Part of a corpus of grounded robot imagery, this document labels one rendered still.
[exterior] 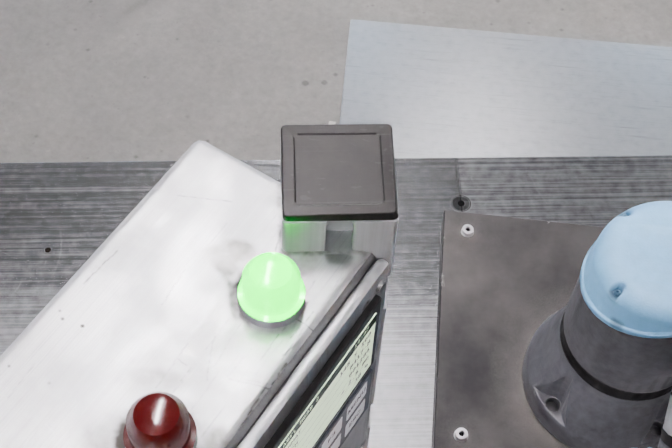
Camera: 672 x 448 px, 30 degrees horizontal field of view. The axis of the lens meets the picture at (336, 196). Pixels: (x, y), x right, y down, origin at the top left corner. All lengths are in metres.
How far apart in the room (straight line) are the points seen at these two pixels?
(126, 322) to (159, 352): 0.02
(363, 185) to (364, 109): 0.89
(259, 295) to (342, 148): 0.07
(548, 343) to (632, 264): 0.17
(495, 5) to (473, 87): 1.26
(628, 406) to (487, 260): 0.22
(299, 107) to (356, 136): 1.94
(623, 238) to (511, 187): 0.33
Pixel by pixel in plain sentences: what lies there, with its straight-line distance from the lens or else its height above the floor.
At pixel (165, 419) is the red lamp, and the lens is 0.44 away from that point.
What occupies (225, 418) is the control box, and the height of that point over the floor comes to 1.47.
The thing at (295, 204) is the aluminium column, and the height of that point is 1.50.
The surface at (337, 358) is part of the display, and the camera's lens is 0.49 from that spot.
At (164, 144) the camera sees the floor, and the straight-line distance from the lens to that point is 2.40.
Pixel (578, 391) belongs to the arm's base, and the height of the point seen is 0.92.
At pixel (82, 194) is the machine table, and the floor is 0.83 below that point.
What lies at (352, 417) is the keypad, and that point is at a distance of 0.59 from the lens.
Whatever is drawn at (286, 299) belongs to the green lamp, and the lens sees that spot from 0.47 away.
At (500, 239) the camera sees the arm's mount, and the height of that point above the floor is 0.86.
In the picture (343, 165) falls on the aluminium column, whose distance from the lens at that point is 0.49.
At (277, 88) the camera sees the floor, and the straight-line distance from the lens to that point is 2.47.
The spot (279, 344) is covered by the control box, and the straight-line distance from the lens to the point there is 0.48.
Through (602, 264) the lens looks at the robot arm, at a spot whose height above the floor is 1.07.
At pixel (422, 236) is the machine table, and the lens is 1.28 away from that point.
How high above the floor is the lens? 1.89
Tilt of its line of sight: 55 degrees down
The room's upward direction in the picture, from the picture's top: 3 degrees clockwise
